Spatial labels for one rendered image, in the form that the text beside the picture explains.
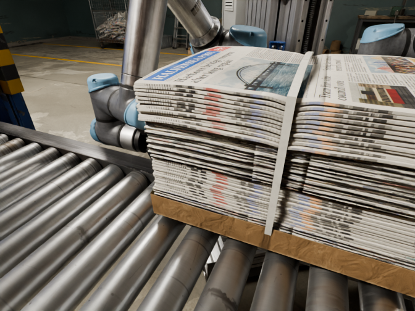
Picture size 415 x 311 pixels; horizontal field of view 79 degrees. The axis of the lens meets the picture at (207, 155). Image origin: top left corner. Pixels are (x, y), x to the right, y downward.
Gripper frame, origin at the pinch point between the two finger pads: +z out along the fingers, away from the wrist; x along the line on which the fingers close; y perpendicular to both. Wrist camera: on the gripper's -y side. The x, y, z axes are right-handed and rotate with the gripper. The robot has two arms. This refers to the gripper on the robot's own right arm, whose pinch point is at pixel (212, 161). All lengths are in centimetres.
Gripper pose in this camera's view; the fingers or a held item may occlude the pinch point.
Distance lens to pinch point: 61.2
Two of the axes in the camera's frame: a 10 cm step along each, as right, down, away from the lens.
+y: 0.0, -8.6, -5.2
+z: 9.2, 2.1, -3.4
